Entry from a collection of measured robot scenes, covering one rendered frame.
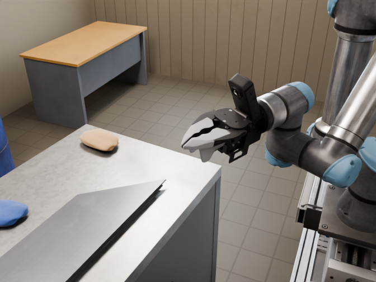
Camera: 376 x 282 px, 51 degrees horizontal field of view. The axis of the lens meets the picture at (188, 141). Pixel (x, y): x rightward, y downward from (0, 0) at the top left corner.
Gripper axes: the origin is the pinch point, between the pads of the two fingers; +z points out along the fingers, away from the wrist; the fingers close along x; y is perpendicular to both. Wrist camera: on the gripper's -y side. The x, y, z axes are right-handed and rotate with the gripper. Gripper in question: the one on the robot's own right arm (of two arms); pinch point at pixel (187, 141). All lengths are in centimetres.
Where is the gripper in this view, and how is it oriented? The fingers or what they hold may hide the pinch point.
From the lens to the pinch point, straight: 70.8
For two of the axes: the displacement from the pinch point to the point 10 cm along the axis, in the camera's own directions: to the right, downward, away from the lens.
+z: -7.6, 3.5, -5.6
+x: -6.5, -5.1, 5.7
